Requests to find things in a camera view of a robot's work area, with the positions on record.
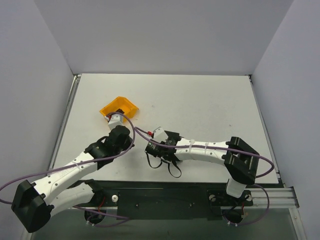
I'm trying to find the yellow plastic bin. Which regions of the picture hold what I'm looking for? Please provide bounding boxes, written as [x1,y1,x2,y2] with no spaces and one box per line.
[99,96,139,120]

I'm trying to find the black credit card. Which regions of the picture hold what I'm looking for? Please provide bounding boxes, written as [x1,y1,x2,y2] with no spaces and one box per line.
[116,108,124,114]

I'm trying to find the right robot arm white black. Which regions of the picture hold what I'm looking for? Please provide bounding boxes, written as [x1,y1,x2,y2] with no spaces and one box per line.
[145,130,259,205]

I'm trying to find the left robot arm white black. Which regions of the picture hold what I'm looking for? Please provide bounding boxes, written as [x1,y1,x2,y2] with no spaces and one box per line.
[11,125,134,233]

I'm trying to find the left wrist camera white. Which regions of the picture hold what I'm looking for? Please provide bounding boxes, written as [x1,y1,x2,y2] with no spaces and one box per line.
[105,113,124,130]

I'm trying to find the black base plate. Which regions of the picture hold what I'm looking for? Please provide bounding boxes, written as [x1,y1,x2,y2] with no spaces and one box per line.
[80,180,253,221]

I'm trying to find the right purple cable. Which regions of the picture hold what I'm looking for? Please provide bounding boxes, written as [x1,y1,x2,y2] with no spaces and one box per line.
[134,126,275,228]

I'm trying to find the aluminium rail frame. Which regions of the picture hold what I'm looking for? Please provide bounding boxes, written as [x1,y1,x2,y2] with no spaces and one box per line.
[21,73,301,240]

